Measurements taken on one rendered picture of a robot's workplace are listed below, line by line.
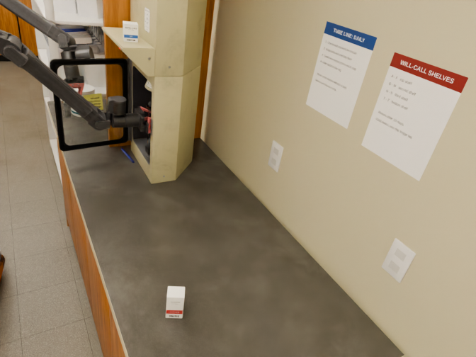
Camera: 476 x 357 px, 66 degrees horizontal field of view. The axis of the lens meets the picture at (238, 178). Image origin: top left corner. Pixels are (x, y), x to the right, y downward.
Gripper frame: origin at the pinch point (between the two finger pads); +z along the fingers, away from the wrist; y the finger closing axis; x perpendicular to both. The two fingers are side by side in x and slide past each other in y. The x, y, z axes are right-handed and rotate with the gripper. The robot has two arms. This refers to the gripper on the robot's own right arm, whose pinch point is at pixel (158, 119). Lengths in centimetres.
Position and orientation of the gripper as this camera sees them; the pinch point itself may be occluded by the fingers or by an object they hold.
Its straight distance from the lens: 165.5
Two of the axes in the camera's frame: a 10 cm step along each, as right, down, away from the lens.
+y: -4.9, -5.2, 7.0
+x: -1.8, 8.4, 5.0
